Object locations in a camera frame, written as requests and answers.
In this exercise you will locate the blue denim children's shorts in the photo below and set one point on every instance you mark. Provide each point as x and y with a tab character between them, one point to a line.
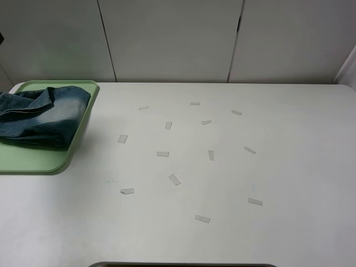
48	117

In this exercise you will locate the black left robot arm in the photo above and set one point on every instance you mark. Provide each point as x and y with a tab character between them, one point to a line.
1	38

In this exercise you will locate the green plastic tray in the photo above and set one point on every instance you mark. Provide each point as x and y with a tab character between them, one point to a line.
32	159

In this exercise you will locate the clear tape piece upper middle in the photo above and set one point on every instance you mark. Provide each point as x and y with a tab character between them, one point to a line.
168	125

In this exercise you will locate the clear tape piece upper centre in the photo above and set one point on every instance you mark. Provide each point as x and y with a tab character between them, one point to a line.
206	122

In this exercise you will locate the clear tape piece right middle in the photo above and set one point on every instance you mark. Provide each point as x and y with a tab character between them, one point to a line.
211	155

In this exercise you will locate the clear tape piece top right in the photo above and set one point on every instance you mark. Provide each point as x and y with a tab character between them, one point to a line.
236	112

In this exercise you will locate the clear tape piece far right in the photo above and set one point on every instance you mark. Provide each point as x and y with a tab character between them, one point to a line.
250	150

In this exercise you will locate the clear tape piece lower left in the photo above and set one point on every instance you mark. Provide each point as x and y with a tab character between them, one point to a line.
127	191

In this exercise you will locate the clear tape piece bottom centre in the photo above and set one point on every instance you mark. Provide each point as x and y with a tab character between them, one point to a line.
202	218

